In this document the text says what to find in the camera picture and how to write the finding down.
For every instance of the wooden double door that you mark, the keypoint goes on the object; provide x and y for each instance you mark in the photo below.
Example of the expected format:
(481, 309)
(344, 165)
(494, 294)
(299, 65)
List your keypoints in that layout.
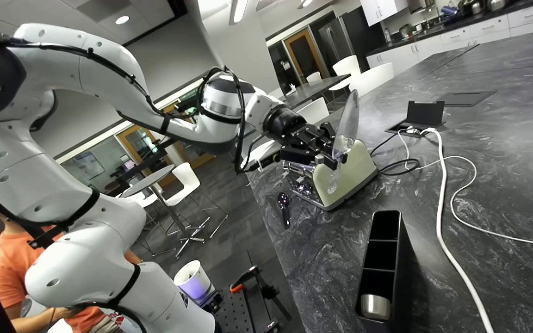
(133, 141)

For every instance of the white power plug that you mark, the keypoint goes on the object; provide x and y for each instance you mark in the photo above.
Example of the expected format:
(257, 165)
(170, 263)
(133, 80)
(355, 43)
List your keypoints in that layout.
(410, 130)

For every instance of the cream and chrome toaster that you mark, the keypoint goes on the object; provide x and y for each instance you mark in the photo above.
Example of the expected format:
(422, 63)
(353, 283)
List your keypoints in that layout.
(346, 178)

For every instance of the white cabinets black counter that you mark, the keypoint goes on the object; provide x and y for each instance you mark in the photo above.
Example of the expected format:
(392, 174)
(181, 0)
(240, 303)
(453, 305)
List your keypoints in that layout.
(462, 30)

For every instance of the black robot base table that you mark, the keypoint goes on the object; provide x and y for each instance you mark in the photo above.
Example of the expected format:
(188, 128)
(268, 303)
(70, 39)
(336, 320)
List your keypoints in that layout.
(235, 315)

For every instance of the round ceiling light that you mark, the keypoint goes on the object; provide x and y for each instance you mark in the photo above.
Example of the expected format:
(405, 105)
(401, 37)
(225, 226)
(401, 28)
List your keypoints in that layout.
(122, 19)

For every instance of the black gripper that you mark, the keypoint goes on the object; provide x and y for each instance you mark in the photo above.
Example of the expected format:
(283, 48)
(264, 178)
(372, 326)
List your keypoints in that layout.
(294, 141)

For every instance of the small metal cup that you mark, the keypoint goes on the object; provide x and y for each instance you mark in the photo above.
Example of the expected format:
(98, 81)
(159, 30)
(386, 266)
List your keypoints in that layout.
(373, 305)

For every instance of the long dark background table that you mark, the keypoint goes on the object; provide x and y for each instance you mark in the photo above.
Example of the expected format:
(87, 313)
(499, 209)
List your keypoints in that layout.
(314, 89)

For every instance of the black pop-up outlet box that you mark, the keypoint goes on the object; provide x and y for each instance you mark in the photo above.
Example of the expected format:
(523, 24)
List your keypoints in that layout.
(425, 111)

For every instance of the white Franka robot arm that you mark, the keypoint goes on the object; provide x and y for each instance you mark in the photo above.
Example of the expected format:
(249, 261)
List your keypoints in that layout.
(63, 67)

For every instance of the round gray side table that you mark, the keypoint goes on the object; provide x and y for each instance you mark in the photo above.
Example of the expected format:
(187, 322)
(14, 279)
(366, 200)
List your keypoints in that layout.
(148, 178)

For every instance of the black slotted cutlery basket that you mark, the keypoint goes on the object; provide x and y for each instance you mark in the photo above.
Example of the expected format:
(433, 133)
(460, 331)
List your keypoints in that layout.
(405, 278)

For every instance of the black spoon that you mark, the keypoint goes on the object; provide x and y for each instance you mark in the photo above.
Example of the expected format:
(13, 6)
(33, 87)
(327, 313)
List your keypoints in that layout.
(285, 209)

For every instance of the person in orange shirt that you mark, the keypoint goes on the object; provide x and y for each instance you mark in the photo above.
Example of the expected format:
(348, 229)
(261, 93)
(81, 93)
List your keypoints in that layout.
(7, 270)

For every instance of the white paper cup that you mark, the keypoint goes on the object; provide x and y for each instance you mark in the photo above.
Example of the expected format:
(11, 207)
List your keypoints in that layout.
(192, 279)

